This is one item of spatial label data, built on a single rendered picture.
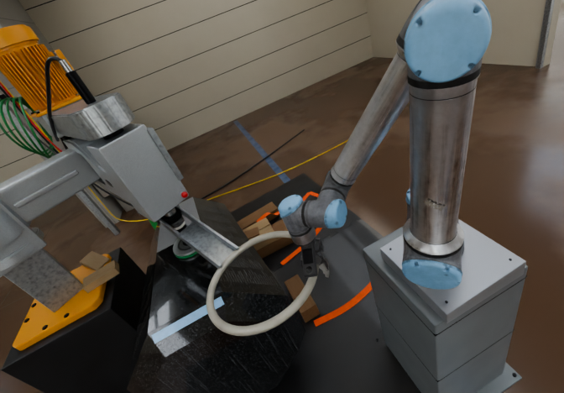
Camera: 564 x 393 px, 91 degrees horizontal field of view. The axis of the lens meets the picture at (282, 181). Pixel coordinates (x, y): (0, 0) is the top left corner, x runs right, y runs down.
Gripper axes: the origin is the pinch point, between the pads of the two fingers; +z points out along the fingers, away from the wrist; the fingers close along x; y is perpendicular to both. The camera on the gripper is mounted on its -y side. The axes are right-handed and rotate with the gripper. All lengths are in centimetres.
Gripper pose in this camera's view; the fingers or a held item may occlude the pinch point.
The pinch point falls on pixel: (320, 277)
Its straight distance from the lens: 116.0
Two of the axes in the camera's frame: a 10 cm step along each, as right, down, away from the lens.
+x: -9.2, 2.2, 3.3
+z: 3.6, 8.1, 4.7
